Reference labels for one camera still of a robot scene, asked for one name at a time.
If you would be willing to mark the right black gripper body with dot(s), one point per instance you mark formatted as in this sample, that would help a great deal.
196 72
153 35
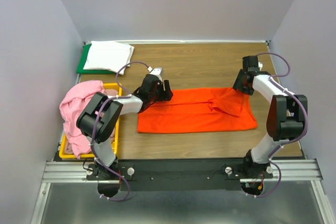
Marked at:
239 85

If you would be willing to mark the mauve crumpled t-shirt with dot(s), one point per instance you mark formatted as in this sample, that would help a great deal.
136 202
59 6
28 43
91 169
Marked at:
111 92

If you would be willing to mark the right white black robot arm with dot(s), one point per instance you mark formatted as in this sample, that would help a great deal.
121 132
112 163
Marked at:
287 120

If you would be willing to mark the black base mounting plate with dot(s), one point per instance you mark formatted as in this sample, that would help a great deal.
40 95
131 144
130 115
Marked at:
180 174

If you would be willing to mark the white folded t-shirt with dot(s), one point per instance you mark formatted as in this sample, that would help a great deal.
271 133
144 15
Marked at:
108 55

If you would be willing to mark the orange t-shirt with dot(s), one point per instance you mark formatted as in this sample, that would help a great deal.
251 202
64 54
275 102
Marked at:
199 110

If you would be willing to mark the aluminium frame rail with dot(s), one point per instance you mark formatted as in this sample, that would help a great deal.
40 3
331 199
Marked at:
293 195

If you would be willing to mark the green folded t-shirt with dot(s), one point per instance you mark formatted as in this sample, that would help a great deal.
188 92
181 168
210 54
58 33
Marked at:
82 61

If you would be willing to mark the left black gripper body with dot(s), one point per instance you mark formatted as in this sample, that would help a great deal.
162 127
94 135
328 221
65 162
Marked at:
158 95

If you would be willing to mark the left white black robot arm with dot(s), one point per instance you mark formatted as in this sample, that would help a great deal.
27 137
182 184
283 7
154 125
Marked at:
100 116

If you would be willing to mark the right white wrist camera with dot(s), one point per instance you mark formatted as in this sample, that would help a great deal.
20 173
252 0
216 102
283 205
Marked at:
260 65

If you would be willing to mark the pink crumpled t-shirt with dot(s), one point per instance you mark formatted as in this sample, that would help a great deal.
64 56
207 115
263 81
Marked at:
74 102

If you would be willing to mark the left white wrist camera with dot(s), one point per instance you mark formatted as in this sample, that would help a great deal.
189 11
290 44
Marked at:
158 72

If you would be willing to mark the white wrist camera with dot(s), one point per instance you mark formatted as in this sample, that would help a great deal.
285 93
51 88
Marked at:
158 72
260 65

